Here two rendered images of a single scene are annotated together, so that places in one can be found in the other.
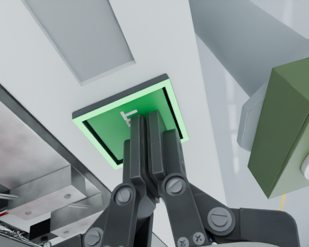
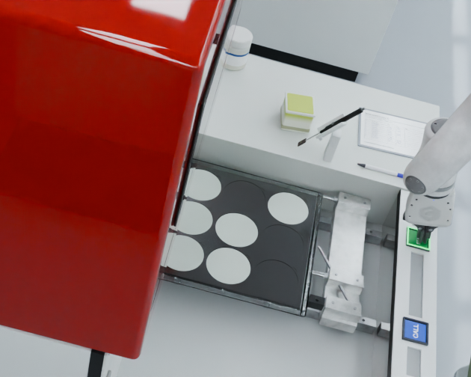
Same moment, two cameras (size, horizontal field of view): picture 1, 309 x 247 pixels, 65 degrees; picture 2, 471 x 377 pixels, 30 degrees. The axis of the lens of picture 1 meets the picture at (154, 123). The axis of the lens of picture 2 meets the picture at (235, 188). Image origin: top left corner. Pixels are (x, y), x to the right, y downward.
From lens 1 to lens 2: 2.05 m
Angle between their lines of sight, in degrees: 91
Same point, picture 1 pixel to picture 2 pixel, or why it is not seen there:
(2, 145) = (348, 257)
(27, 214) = (335, 274)
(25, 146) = (353, 263)
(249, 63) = not seen: outside the picture
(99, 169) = (401, 244)
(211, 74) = not seen: outside the picture
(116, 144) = (411, 238)
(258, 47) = not seen: outside the picture
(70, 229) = (336, 302)
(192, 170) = (426, 268)
